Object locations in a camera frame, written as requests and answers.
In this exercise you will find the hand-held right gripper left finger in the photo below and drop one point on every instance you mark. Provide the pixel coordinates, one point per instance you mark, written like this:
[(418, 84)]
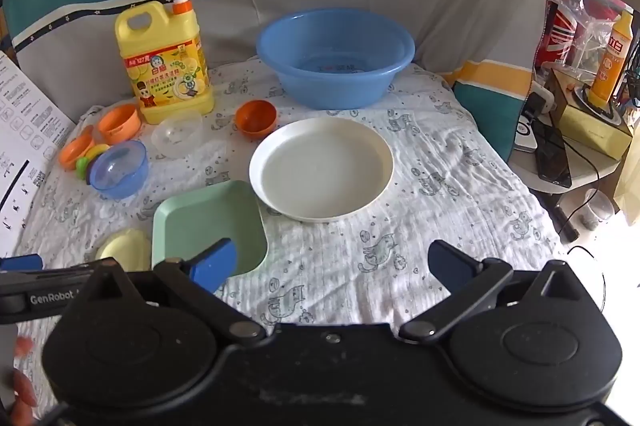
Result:
[(215, 265)]

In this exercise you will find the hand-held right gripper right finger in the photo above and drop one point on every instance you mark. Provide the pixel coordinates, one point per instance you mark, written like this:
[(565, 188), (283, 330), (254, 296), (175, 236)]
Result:
[(450, 265)]

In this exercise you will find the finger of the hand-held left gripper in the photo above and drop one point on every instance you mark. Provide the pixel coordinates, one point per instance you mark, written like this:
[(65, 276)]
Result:
[(20, 262)]

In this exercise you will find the green square plate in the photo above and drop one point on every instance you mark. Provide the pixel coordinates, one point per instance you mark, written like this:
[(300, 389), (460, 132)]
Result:
[(200, 221)]

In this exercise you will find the yellow flower-shaped plate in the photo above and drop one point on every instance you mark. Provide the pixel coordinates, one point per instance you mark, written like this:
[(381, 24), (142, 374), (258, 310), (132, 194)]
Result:
[(127, 248)]

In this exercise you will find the blue transparent bowl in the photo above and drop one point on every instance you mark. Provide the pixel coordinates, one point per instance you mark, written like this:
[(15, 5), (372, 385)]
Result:
[(119, 168)]

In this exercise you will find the white round plate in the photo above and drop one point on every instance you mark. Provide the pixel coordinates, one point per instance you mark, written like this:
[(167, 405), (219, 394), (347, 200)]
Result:
[(320, 168)]

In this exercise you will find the person's left hand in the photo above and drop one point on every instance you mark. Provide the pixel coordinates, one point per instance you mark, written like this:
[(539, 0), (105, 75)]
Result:
[(20, 393)]

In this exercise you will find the cat printed white cloth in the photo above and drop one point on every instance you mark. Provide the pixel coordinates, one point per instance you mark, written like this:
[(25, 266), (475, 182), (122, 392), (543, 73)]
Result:
[(425, 206)]

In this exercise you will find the green toy slice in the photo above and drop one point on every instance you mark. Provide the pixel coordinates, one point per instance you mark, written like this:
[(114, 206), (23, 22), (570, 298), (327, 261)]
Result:
[(82, 166)]

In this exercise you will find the printed instruction sheet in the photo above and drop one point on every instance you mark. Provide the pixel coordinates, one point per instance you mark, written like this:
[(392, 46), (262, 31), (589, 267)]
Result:
[(25, 140)]

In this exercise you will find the yellow toy fruit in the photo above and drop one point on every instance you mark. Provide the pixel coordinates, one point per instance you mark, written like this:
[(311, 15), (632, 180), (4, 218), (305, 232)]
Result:
[(98, 151)]

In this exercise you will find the clear plastic bowl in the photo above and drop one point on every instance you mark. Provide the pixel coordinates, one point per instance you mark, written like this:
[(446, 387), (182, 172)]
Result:
[(176, 131)]

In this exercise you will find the black phone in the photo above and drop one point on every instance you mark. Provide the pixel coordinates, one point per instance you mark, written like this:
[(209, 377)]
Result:
[(552, 153)]

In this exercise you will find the white device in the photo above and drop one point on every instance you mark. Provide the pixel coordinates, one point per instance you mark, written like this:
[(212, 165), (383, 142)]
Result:
[(526, 133)]

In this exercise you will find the orange bowl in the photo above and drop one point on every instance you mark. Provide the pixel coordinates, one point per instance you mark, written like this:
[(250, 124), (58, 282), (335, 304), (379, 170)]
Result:
[(256, 116)]

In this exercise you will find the clear plastic cup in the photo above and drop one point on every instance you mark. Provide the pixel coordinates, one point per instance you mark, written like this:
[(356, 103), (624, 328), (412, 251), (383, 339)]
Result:
[(598, 207)]

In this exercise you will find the small round table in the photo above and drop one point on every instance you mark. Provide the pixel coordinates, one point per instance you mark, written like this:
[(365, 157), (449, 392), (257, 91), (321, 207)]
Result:
[(590, 171)]

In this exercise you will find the orange toy pot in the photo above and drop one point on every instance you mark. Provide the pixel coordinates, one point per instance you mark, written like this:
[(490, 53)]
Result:
[(119, 124)]

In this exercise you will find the yellow box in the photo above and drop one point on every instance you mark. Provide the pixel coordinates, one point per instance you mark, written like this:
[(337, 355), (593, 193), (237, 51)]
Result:
[(590, 128)]

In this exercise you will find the yellow detergent bottle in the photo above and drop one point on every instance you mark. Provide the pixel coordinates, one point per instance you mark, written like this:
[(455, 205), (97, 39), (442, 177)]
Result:
[(162, 60)]

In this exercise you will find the blue plastic basin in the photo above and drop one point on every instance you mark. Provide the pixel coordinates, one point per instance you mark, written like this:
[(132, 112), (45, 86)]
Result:
[(335, 60)]

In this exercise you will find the slim yellow bottle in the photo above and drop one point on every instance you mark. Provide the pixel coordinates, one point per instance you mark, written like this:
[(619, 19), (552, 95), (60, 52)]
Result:
[(611, 65)]

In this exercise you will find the red can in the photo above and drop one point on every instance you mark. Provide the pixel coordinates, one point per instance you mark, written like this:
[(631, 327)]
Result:
[(560, 33)]

